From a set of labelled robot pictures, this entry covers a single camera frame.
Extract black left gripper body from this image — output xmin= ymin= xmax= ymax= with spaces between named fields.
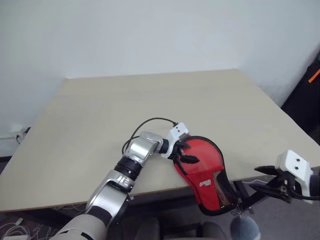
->
xmin=171 ymin=141 xmax=186 ymax=161

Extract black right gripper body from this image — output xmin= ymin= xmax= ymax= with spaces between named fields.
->
xmin=271 ymin=168 xmax=304 ymax=205

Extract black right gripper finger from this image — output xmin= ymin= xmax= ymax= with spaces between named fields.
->
xmin=250 ymin=184 xmax=288 ymax=201
xmin=254 ymin=165 xmax=279 ymax=176

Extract black and red paddle case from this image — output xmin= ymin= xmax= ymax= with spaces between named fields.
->
xmin=172 ymin=135 xmax=239 ymax=217

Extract white and blue plush ball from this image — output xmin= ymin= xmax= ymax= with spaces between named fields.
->
xmin=229 ymin=215 xmax=262 ymax=240

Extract dark rounded shape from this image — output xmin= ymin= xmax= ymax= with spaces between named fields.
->
xmin=199 ymin=221 xmax=229 ymax=240

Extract black bag with orange mark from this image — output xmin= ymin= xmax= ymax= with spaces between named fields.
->
xmin=280 ymin=52 xmax=320 ymax=146

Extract white power strip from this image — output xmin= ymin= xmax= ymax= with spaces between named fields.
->
xmin=8 ymin=123 xmax=32 ymax=145

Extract thin white cable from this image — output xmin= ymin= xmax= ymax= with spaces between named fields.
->
xmin=246 ymin=177 xmax=274 ymax=185

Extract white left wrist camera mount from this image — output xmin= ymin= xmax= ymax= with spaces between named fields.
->
xmin=160 ymin=121 xmax=191 ymax=160

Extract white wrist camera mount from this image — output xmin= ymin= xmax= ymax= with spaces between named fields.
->
xmin=275 ymin=149 xmax=315 ymax=199
xmin=160 ymin=121 xmax=191 ymax=160

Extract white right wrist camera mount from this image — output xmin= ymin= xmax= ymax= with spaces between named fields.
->
xmin=275 ymin=149 xmax=315 ymax=199

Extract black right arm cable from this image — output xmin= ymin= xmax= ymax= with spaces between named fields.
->
xmin=289 ymin=190 xmax=320 ymax=205

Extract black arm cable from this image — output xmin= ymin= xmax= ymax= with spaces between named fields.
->
xmin=289 ymin=190 xmax=320 ymax=205
xmin=121 ymin=117 xmax=179 ymax=156

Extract black table frame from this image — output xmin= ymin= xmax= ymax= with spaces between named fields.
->
xmin=232 ymin=177 xmax=276 ymax=215

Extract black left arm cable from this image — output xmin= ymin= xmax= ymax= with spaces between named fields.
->
xmin=121 ymin=117 xmax=179 ymax=156

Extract white floor cables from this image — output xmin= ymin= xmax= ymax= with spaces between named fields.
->
xmin=0 ymin=203 xmax=85 ymax=240

